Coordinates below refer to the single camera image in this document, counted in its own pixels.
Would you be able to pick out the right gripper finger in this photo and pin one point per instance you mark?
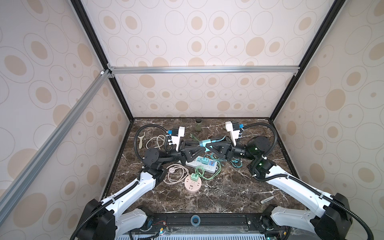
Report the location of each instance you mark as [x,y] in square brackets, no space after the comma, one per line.
[220,149]
[224,139]

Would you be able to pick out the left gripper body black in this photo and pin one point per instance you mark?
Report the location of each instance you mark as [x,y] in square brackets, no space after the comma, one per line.
[171,157]

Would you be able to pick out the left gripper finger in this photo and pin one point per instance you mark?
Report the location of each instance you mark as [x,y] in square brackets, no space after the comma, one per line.
[192,143]
[190,153]

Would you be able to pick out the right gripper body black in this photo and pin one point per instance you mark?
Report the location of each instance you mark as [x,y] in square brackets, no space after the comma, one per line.
[233,153]

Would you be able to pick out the teal charger plug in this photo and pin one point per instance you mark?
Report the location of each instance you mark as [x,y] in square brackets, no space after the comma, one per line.
[205,161]
[203,143]

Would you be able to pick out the green charger plug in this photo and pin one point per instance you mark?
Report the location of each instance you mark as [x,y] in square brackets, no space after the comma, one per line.
[194,177]

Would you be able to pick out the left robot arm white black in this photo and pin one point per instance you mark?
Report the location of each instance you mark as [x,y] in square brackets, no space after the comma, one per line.
[126,195]

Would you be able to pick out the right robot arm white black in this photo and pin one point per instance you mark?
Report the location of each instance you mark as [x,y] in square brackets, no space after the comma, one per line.
[317,202]

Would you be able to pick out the white colourful power strip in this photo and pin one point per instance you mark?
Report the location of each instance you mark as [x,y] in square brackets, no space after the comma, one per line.
[212,167]

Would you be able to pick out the glass spice jar black lid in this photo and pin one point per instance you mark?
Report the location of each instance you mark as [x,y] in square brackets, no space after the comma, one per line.
[198,126]

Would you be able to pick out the pink round socket hub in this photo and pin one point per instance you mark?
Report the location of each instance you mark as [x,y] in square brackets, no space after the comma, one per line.
[192,186]

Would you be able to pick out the cream vegetable peeler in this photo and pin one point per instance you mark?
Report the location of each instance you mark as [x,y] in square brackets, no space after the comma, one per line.
[141,140]

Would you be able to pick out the small white clip tool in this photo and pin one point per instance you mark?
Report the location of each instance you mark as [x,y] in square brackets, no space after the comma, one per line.
[269,200]

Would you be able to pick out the silver aluminium bar back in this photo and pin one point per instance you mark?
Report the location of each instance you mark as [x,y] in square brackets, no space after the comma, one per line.
[205,70]

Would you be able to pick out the silver aluminium bar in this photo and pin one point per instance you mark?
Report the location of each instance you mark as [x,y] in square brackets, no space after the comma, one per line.
[205,70]
[19,186]

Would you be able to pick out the silver aluminium bar left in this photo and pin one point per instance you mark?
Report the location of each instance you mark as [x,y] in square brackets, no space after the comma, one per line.
[19,186]

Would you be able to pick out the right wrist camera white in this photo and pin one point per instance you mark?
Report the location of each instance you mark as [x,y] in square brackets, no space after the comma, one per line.
[235,130]

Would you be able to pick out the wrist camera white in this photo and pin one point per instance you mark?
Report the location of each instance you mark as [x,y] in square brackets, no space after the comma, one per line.
[175,137]
[235,130]

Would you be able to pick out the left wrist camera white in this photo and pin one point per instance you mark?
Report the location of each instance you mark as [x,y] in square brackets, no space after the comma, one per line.
[175,137]

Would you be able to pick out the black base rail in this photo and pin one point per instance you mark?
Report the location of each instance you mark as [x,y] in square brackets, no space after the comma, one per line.
[204,223]

